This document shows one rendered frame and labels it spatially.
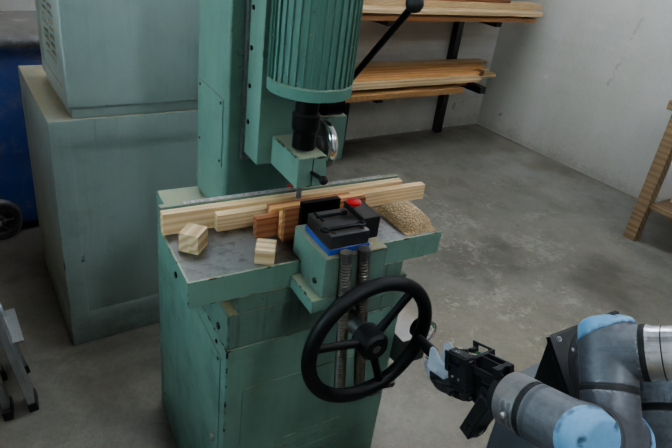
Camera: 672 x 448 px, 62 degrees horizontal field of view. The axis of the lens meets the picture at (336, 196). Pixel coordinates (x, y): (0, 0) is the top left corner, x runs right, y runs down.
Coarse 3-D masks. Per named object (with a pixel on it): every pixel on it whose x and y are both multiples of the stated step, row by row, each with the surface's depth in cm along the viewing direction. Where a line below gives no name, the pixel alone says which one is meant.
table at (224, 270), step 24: (168, 240) 114; (216, 240) 116; (240, 240) 117; (384, 240) 124; (408, 240) 126; (432, 240) 131; (168, 264) 114; (192, 264) 107; (216, 264) 108; (240, 264) 109; (288, 264) 112; (192, 288) 103; (216, 288) 106; (240, 288) 108; (264, 288) 112; (312, 288) 110; (312, 312) 108
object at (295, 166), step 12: (276, 144) 125; (288, 144) 122; (276, 156) 126; (288, 156) 120; (300, 156) 117; (312, 156) 118; (324, 156) 119; (276, 168) 126; (288, 168) 121; (300, 168) 117; (312, 168) 119; (324, 168) 120; (288, 180) 122; (300, 180) 118; (312, 180) 120
